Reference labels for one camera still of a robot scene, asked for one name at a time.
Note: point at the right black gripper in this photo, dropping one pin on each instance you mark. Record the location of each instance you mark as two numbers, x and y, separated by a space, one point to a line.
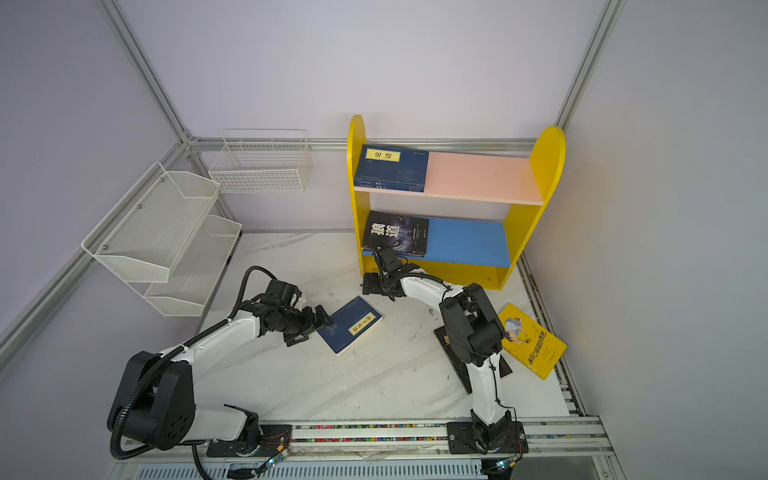
368 285

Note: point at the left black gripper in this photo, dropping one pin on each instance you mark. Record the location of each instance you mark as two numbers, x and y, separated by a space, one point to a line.
308 323

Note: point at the black wolf cover book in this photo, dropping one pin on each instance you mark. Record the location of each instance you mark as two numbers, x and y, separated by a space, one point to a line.
405 235

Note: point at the black antler cover book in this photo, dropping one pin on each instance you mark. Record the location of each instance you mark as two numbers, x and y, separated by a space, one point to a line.
458 366

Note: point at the yellow cartoon cover book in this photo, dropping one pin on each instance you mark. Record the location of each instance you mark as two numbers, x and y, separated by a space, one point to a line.
530 343

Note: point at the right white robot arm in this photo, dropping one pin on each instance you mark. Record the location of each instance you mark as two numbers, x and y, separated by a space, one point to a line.
474 334

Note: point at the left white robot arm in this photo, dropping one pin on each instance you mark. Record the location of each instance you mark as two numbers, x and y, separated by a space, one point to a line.
155 406

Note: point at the yellow pink blue bookshelf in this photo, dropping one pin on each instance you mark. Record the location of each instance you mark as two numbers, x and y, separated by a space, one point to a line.
462 250

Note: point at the white mesh two-tier rack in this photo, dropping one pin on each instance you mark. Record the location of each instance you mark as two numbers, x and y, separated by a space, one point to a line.
165 241

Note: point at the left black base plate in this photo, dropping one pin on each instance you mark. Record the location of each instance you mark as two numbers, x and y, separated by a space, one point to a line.
263 442

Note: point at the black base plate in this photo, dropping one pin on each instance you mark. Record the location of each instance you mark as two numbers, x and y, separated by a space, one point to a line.
263 442
504 437

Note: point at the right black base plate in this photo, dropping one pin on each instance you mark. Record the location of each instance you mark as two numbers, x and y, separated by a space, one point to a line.
504 437

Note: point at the white wire basket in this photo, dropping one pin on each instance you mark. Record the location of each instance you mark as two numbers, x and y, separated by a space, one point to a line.
262 161

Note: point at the aluminium front rail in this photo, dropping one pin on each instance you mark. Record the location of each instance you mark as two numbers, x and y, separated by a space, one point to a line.
368 440

